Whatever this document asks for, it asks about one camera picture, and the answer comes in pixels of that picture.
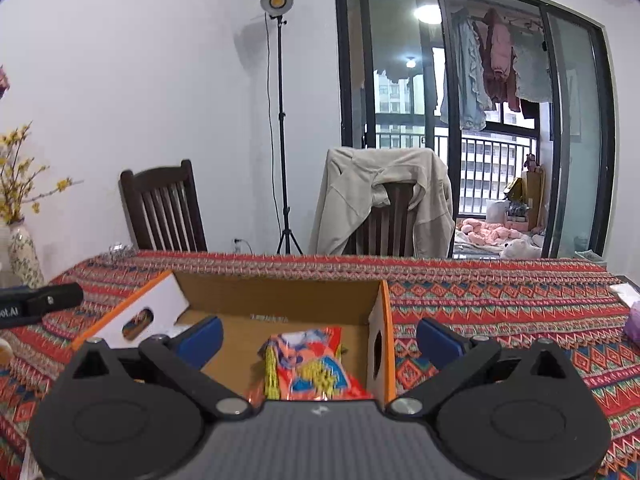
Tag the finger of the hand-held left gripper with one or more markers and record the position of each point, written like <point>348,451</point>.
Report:
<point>55,299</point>

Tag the black framed sliding glass door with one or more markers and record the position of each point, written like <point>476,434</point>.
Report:
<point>452,125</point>

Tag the black hanging garment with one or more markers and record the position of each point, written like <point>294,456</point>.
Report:
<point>529,106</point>

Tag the wall outlet with plug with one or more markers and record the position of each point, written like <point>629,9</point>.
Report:
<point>239,245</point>

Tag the pink plush toy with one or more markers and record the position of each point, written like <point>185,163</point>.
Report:
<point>487,232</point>

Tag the yellow flower branches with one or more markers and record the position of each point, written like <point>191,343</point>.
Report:
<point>15,175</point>

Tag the pink hanging garment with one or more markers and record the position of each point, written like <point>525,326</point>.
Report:
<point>497,60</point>

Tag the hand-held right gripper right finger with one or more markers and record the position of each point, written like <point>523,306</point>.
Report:
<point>437,340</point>

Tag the white hanging garment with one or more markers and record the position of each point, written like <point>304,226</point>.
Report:
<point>532,75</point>

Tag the white plush toy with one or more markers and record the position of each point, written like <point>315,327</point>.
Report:
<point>522,248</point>

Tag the balcony railing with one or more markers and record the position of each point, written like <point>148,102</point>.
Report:
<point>480,170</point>

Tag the beige jacket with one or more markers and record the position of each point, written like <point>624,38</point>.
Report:
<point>350,185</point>

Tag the dark wooden chair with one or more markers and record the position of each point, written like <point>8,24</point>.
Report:
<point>165,210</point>
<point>390,220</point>

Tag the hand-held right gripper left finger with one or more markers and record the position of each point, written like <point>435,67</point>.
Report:
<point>200,342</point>

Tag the floral ceramic vase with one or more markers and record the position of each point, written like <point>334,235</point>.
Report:
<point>22,255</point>

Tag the white tissue pack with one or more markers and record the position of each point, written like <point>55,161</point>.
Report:
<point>627,292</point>

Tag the cardboard box with orange edges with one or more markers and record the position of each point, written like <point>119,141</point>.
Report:
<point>280,295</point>

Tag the purple object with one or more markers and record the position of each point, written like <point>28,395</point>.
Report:
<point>634,325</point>

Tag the orange red snack packet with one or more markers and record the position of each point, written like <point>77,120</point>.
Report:
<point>310,365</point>

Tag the brown cardboard boxes stack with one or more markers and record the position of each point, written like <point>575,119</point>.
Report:
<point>534,200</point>

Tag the studio light on tripod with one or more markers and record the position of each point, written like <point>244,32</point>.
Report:
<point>281,110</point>

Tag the light blue hanging garment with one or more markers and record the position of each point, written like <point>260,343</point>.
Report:
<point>467,75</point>

